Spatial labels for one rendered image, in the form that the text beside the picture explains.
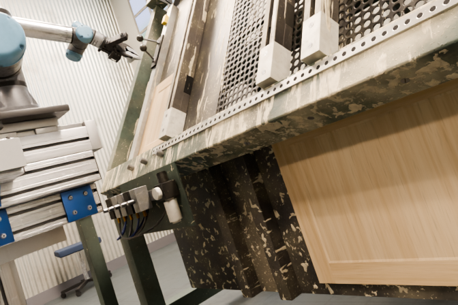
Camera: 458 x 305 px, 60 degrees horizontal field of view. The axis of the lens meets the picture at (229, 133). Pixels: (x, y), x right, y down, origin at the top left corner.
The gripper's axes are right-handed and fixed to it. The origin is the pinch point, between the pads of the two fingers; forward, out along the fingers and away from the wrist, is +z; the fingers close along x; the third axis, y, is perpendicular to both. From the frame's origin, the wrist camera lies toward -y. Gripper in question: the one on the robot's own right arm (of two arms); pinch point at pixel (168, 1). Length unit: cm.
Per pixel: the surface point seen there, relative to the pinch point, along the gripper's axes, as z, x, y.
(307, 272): 103, 1, -27
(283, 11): 23.9, -31.1, 3.8
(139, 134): 36, 66, 2
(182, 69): 22.7, 27.8, 14.1
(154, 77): 20, 64, 31
